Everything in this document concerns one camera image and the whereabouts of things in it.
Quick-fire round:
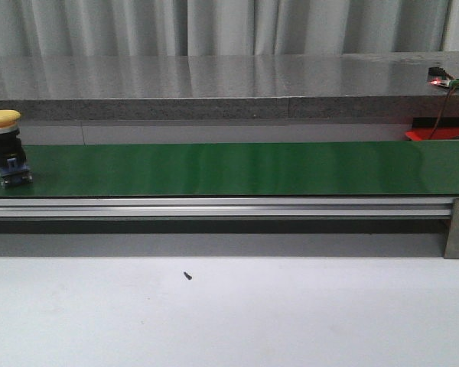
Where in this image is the yellow mushroom push button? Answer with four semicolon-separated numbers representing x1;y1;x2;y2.
0;109;33;188

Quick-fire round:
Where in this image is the grey stone counter slab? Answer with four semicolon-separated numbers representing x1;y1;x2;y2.
0;52;459;121

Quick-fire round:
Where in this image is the red plastic tray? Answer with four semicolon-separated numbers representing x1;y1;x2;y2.
405;127;459;141

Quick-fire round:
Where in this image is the green conveyor belt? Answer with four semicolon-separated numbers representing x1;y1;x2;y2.
0;141;459;197

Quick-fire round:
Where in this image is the small sensor circuit board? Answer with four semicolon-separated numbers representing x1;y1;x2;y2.
427;67;459;89

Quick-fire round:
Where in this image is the white pleated curtain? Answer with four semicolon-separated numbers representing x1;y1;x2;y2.
0;1;459;57

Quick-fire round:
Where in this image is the aluminium conveyor frame rail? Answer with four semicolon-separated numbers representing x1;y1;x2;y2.
0;196;454;219

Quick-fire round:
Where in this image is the red black sensor wire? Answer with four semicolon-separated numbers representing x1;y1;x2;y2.
428;81;459;141

